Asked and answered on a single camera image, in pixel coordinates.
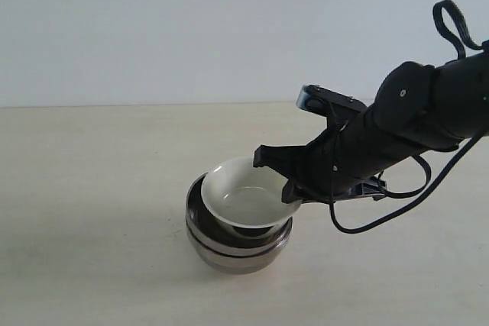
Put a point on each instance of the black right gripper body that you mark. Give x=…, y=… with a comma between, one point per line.
x=331, y=164

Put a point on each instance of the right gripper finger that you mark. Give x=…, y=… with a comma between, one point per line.
x=292, y=192
x=288, y=161

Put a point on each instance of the smooth steel bowl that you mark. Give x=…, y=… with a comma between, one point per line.
x=238, y=256

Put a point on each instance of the ribbed steel bowl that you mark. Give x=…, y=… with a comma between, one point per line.
x=198, y=215

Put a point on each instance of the white ceramic bowl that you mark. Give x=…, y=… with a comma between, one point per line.
x=241, y=195

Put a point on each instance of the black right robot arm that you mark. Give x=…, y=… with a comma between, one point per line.
x=418, y=108

